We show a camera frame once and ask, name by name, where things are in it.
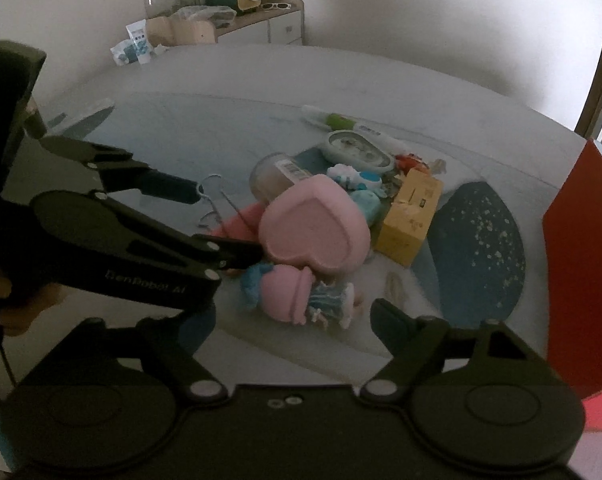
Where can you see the white blue astronaut keychain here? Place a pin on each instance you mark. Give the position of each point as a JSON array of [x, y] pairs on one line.
[[354, 180]]

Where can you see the clear plastic bag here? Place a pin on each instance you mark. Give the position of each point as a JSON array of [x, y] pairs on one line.
[[218, 16]]

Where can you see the pink hat doll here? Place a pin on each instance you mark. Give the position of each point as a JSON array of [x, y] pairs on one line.
[[295, 296]]

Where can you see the teal round small toy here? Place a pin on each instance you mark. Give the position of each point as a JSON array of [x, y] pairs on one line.
[[369, 204]]

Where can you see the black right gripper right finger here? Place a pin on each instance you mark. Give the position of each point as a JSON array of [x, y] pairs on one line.
[[474, 400]]

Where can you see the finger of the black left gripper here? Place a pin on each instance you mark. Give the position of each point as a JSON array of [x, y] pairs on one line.
[[119, 171], [219, 253]]

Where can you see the yellow small carton box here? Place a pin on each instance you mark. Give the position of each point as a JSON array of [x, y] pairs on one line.
[[406, 225]]

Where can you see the patterned glass table mat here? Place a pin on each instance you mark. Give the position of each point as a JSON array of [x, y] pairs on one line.
[[482, 257]]

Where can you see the pink heart shaped box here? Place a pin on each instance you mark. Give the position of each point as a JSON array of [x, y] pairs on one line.
[[316, 224]]

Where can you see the white sideboard cabinet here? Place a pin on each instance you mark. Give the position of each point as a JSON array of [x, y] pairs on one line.
[[266, 27]]

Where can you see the white green glue pen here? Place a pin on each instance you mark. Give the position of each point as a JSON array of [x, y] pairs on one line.
[[336, 122]]

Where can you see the white blue tube pack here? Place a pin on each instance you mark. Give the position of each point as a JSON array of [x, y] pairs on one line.
[[134, 49]]

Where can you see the brown cardboard box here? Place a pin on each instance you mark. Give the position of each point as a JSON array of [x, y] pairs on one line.
[[171, 32]]

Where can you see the grey correction tape dispenser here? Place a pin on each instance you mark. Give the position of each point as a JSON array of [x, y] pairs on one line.
[[350, 148]]

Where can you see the toothpick jar green lid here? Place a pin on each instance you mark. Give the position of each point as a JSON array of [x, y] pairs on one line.
[[273, 175]]

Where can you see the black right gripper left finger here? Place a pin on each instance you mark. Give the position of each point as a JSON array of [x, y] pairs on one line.
[[115, 403]]

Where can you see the red white cardboard box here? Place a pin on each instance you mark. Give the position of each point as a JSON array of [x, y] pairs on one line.
[[572, 227]]

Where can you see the white sunglasses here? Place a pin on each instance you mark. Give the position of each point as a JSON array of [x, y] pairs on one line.
[[276, 6]]

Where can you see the orange clownfish toy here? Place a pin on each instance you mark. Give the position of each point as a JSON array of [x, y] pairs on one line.
[[408, 162]]

